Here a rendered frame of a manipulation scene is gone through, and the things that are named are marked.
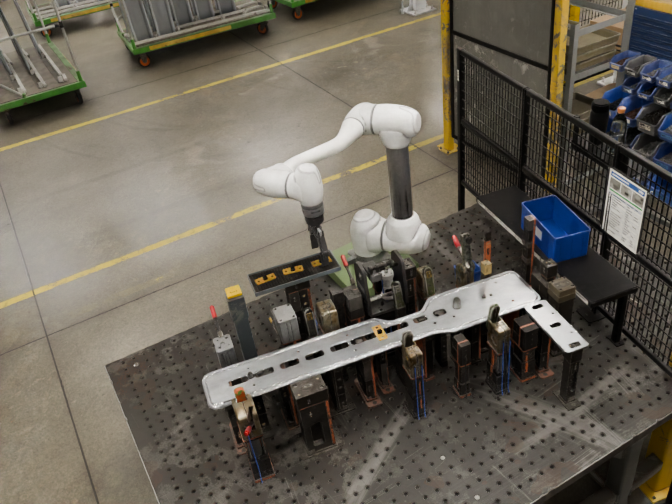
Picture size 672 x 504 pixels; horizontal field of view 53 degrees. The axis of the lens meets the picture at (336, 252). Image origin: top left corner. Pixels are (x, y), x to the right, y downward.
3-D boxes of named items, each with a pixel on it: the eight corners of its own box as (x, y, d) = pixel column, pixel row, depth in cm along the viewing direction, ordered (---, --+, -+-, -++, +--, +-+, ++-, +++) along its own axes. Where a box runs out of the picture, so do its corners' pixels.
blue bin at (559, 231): (552, 264, 283) (555, 239, 275) (519, 226, 307) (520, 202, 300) (588, 254, 285) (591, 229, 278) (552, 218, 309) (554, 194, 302)
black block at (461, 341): (460, 404, 271) (459, 352, 254) (447, 386, 279) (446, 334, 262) (478, 397, 273) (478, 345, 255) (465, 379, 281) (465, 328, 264)
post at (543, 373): (541, 379, 276) (546, 328, 259) (526, 362, 285) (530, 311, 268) (555, 374, 277) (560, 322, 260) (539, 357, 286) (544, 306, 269)
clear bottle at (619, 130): (613, 159, 269) (620, 112, 257) (603, 152, 274) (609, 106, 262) (627, 154, 270) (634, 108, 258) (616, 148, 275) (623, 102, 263)
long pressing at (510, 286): (211, 417, 242) (210, 414, 241) (200, 375, 260) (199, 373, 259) (544, 301, 271) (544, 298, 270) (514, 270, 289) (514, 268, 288)
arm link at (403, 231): (392, 239, 342) (434, 244, 334) (381, 258, 331) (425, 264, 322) (379, 97, 298) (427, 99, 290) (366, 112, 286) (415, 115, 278)
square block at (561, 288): (553, 357, 285) (559, 292, 264) (542, 345, 291) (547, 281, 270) (569, 351, 287) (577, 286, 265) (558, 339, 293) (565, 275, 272)
